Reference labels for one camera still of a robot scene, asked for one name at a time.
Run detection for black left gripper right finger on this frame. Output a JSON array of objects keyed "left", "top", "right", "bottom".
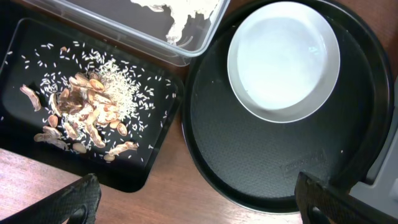
[{"left": 295, "top": 172, "right": 397, "bottom": 224}]

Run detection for grey plastic dishwasher rack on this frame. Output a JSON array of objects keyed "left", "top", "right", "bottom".
[{"left": 349, "top": 83, "right": 397, "bottom": 218}]

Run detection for clear plastic waste bin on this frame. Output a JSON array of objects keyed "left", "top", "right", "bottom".
[{"left": 27, "top": 0, "right": 229, "bottom": 67}]

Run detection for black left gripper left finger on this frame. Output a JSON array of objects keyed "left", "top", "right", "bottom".
[{"left": 1, "top": 174, "right": 101, "bottom": 223}]

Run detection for food scraps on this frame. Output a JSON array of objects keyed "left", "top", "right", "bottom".
[{"left": 1, "top": 40, "right": 178, "bottom": 163}]

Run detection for grey round plate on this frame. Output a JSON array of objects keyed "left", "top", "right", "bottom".
[{"left": 227, "top": 1, "right": 340, "bottom": 123}]

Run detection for black round tray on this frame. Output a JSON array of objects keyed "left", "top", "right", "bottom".
[{"left": 182, "top": 1, "right": 394, "bottom": 213}]

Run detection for black rectangular tray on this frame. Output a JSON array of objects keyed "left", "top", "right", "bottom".
[{"left": 1, "top": 18, "right": 183, "bottom": 192}]

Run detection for white tissue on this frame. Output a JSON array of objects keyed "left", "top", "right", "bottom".
[{"left": 131, "top": 0, "right": 219, "bottom": 45}]

